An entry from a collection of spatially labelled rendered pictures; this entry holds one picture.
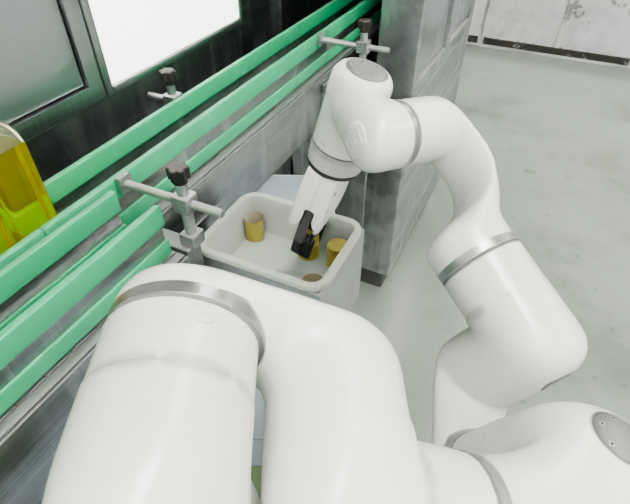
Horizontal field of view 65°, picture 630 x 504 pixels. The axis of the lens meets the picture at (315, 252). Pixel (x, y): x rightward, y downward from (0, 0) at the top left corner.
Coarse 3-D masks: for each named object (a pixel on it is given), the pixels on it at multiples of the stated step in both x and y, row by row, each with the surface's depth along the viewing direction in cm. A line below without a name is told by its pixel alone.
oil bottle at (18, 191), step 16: (0, 128) 52; (0, 144) 52; (16, 144) 54; (0, 160) 53; (16, 160) 54; (32, 160) 56; (0, 176) 53; (16, 176) 55; (32, 176) 57; (0, 192) 54; (16, 192) 56; (32, 192) 57; (0, 208) 56; (16, 208) 56; (32, 208) 58; (48, 208) 60; (16, 224) 57; (32, 224) 59; (16, 240) 59
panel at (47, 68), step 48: (0, 0) 63; (48, 0) 69; (240, 0) 108; (0, 48) 65; (48, 48) 71; (96, 48) 78; (192, 48) 98; (0, 96) 67; (48, 96) 73; (96, 96) 80
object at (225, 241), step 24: (240, 216) 85; (264, 216) 88; (288, 216) 85; (336, 216) 81; (216, 240) 80; (240, 240) 86; (264, 240) 88; (288, 240) 88; (240, 264) 73; (264, 264) 83; (288, 264) 83; (312, 264) 83; (336, 264) 73; (312, 288) 69
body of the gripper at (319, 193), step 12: (312, 168) 64; (312, 180) 63; (324, 180) 63; (336, 180) 63; (348, 180) 64; (300, 192) 65; (312, 192) 64; (324, 192) 64; (336, 192) 65; (300, 204) 66; (312, 204) 66; (324, 204) 65; (336, 204) 69; (300, 216) 68; (324, 216) 67; (312, 228) 68
